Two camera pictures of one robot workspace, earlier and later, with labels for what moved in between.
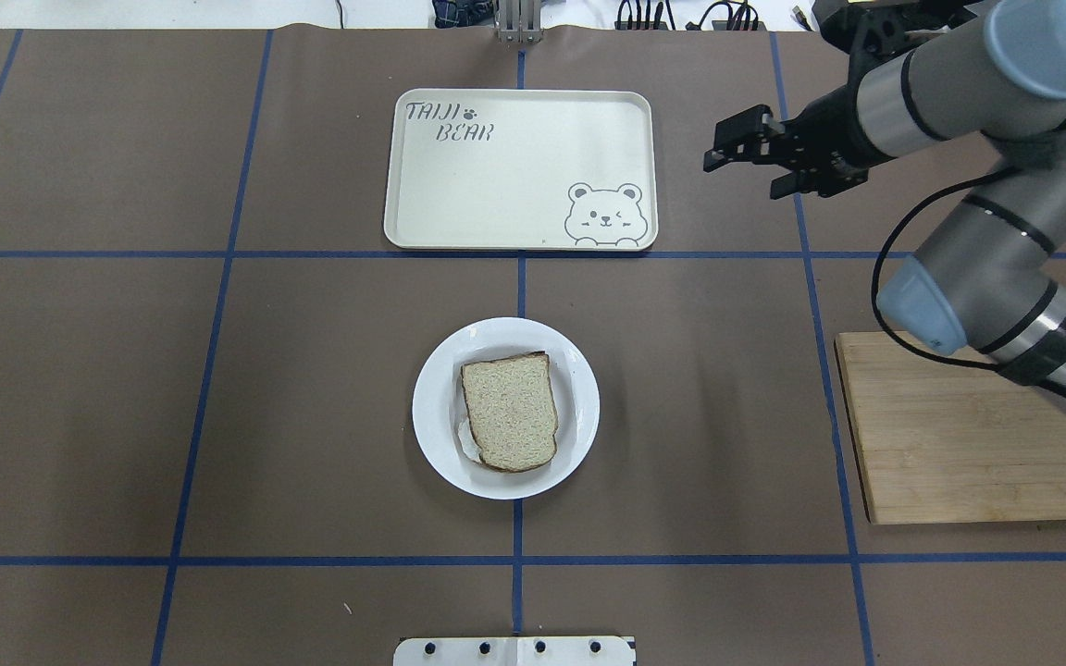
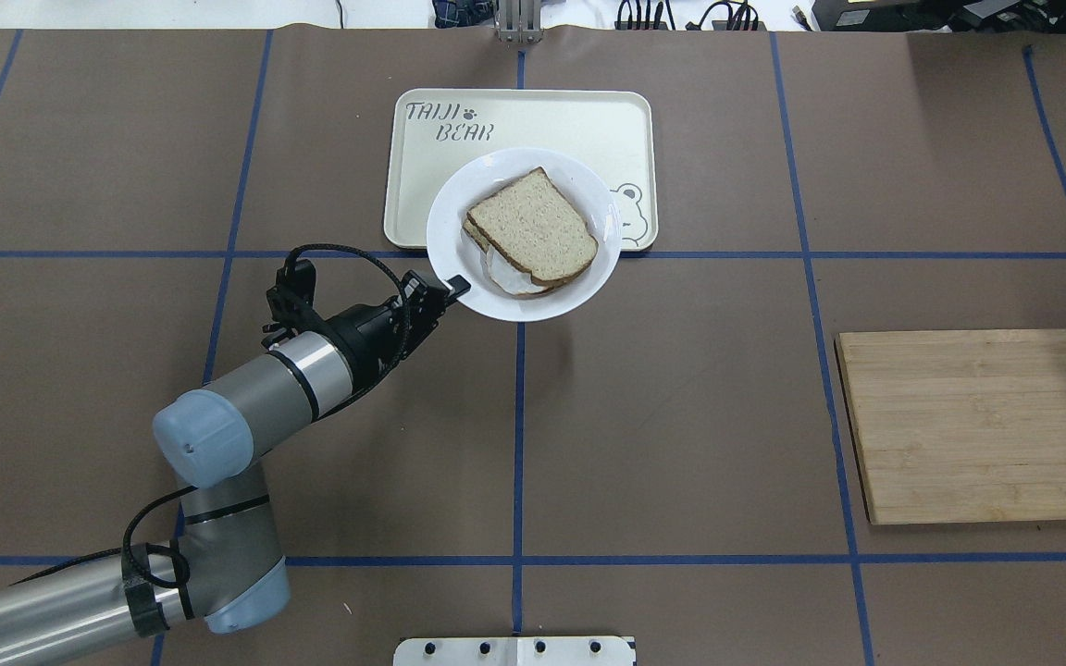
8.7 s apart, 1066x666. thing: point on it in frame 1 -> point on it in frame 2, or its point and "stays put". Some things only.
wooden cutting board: (941, 441) stays put
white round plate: (440, 408) -> (536, 232)
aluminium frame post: (518, 21) stays put
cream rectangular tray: (521, 169) stays put
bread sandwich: (511, 409) -> (529, 222)
